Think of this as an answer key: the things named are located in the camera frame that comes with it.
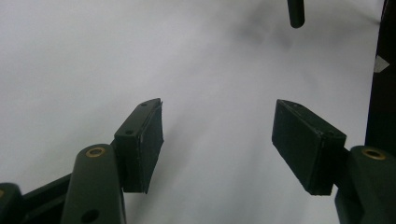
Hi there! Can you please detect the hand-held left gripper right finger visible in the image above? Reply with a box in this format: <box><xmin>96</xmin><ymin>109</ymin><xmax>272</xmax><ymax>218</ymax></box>
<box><xmin>271</xmin><ymin>98</ymin><xmax>347</xmax><ymax>196</ymax></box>

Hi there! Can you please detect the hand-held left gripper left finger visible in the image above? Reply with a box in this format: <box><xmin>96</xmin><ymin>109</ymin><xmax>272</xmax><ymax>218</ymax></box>
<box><xmin>113</xmin><ymin>97</ymin><xmax>165</xmax><ymax>194</ymax></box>

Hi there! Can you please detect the black-handled metal tool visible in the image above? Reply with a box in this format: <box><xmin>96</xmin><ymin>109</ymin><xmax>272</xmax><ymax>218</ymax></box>
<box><xmin>286</xmin><ymin>0</ymin><xmax>305</xmax><ymax>29</ymax></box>

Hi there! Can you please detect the white paper tag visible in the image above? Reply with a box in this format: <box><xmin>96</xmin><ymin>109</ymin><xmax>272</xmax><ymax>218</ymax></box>
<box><xmin>373</xmin><ymin>54</ymin><xmax>390</xmax><ymax>75</ymax></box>

